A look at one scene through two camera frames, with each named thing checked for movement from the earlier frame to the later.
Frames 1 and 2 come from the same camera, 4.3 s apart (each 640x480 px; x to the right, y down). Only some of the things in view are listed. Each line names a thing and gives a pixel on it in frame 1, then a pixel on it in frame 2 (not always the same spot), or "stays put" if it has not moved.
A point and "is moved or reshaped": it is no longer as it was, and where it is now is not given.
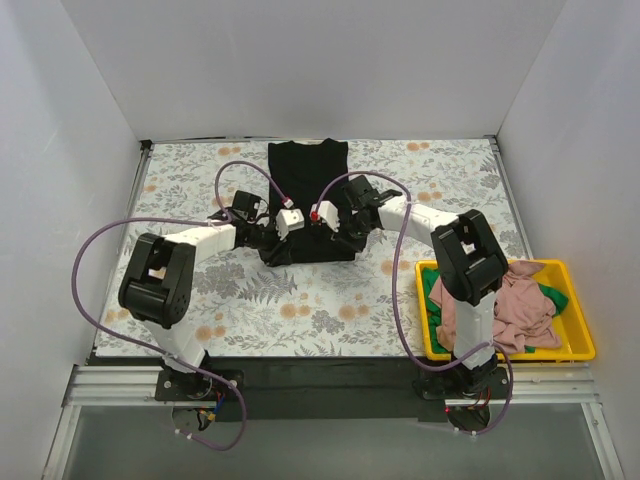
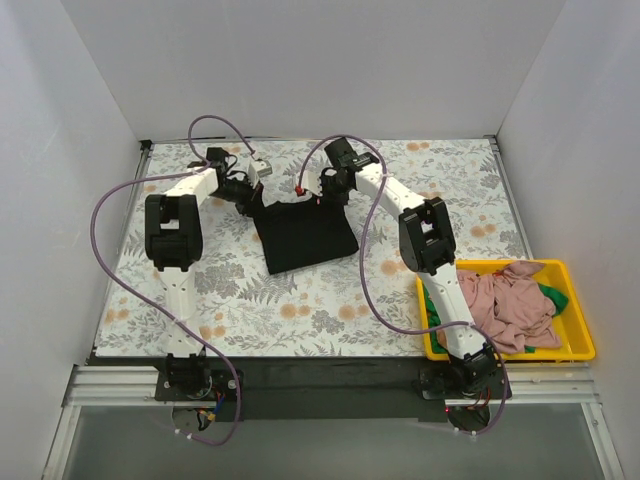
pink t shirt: (523, 312) stays put
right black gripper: (345, 235) → (323, 189)
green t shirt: (559, 300) stays put
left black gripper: (273, 245) → (248, 201)
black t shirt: (301, 176) is moved or reshaped
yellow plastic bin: (572, 326) stays put
